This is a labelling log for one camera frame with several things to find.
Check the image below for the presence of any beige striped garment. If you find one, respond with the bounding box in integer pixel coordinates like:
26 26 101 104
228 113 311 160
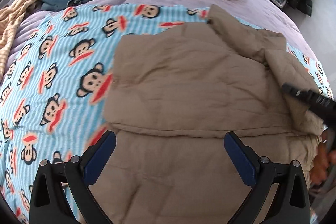
0 0 38 80

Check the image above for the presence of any right hand orange glove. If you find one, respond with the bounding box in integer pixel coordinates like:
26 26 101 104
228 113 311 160
310 128 335 185

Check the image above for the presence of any monkey print blue blanket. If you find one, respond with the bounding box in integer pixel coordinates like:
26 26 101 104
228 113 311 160
1 4 333 223

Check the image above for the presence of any tan puffer jacket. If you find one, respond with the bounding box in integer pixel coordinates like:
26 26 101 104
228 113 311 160
92 5 323 223

